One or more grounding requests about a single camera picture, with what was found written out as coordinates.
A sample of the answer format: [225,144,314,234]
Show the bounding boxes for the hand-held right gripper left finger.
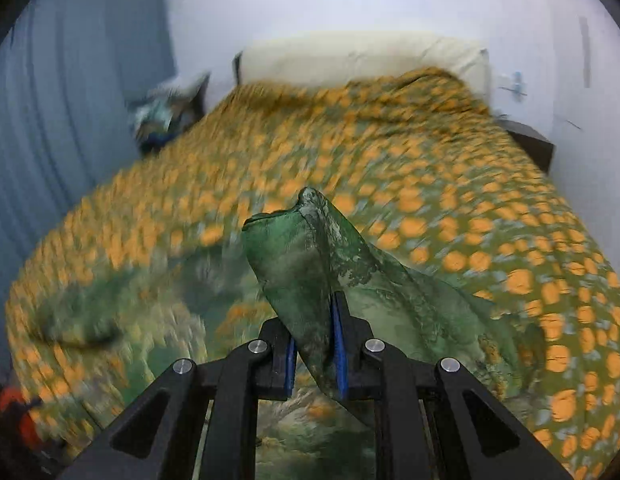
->
[57,317,298,480]

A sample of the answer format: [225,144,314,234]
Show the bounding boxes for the white wall socket with plug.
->
[497,71,529,99]

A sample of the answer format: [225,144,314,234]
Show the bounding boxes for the dark wooden nightstand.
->
[500,115,556,173]

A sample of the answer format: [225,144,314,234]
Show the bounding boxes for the orange plastic object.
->
[0,384,44,450]

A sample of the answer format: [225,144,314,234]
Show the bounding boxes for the cream padded headboard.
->
[234,32,492,106]

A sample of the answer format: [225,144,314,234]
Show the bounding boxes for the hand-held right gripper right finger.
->
[330,290,573,480]

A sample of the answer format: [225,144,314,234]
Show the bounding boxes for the orange floral green quilt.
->
[5,67,620,480]

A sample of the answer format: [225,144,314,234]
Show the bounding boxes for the pile of mixed clothes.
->
[127,72,212,156]

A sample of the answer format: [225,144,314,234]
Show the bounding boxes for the green printed cloth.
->
[35,187,546,480]

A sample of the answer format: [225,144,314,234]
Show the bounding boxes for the blue-grey curtain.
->
[0,0,178,361]

